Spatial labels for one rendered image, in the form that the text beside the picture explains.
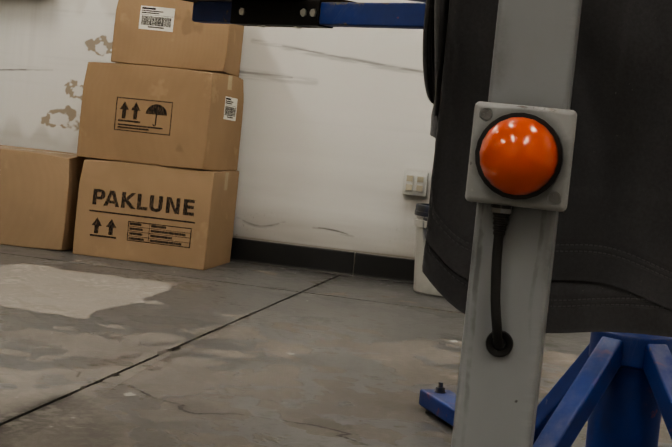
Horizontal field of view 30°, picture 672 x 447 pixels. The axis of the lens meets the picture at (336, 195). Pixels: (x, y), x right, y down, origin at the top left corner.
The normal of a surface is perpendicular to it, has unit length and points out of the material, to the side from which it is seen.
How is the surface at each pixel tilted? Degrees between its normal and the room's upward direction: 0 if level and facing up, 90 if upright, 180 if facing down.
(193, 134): 91
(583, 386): 43
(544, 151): 81
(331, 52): 90
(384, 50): 90
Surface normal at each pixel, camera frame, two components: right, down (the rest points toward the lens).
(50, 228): -0.15, 0.08
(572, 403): -0.38, -0.75
